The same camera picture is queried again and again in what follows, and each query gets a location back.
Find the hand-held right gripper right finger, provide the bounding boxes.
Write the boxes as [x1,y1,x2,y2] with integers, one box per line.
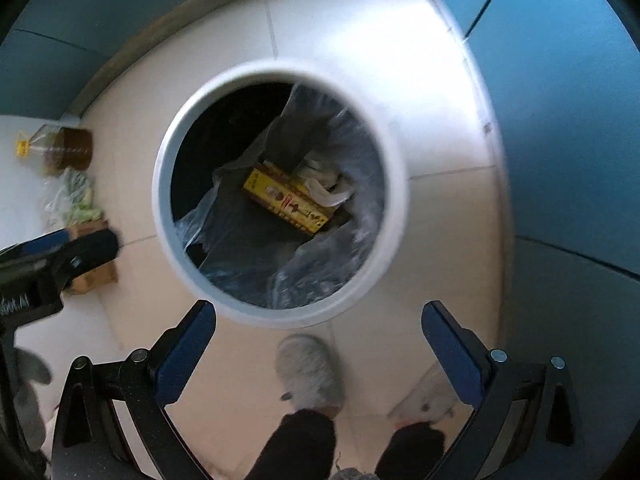
[421,300,587,480]

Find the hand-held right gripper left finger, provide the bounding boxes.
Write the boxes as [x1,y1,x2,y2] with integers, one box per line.
[52,299,217,480]

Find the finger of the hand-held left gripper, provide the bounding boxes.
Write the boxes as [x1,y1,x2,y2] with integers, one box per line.
[28,230,120,295]
[0,228,71,263]

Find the white round trash bin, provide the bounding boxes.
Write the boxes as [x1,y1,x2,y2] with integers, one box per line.
[152,59,412,329]

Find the person's left hand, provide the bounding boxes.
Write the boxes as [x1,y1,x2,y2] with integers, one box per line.
[12,347,54,452]

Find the brown cardboard box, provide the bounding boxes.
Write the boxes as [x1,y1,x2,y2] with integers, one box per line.
[62,217,119,295]

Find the plastic bag of vegetables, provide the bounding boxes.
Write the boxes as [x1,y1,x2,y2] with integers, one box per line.
[42,167,109,227]

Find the person's right leg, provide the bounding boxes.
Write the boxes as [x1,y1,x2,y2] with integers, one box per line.
[373,421,447,480]

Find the person's leg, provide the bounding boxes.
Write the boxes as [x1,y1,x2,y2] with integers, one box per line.
[244,408,337,480]
[373,421,447,480]

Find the grey fluffy slipper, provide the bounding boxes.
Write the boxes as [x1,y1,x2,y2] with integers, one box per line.
[276,334,347,417]

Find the person's left leg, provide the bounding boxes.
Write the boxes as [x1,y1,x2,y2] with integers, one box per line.
[244,408,337,480]

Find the yellow printed carton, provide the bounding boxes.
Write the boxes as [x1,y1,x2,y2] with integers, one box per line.
[242,162,334,237]

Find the crumpled white tissues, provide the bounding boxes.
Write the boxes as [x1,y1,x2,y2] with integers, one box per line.
[297,157,354,209]

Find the blue cabinet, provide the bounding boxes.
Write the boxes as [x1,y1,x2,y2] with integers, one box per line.
[0,0,232,117]
[410,0,640,281]

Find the clear plastic bin liner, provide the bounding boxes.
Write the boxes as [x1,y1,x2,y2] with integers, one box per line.
[175,82,389,310]

